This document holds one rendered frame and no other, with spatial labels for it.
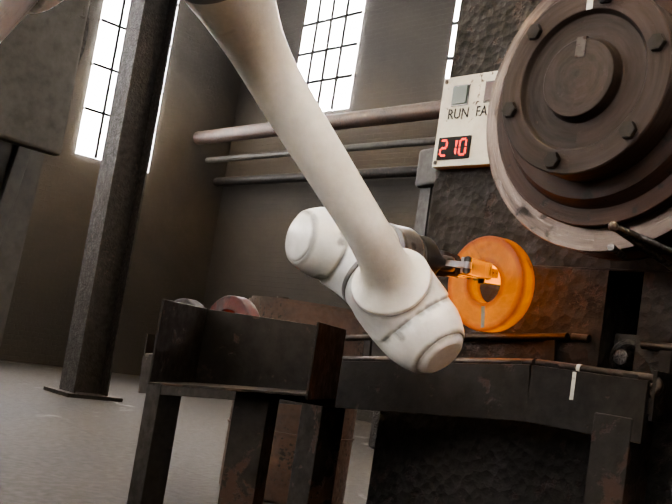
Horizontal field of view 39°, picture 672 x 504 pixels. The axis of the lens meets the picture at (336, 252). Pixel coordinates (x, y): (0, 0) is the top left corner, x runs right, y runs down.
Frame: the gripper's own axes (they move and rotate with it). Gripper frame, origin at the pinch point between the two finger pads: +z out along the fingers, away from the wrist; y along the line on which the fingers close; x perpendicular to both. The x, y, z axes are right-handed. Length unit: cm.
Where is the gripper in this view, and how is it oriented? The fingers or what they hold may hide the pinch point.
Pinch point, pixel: (490, 273)
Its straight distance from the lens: 156.1
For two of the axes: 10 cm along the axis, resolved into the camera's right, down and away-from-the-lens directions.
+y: 6.7, 0.2, -7.4
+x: 1.1, -9.9, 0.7
